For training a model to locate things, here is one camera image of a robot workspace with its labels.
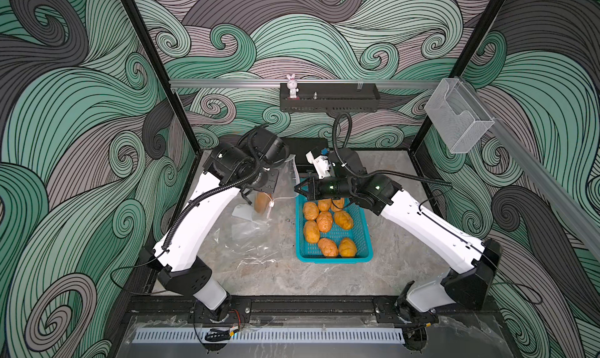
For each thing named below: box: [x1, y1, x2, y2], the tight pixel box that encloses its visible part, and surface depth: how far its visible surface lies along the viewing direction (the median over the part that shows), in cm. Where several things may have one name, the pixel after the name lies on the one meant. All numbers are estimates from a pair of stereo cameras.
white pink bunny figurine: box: [286, 73, 300, 101], surface depth 92 cm
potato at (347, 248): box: [338, 236, 358, 258], surface depth 83 cm
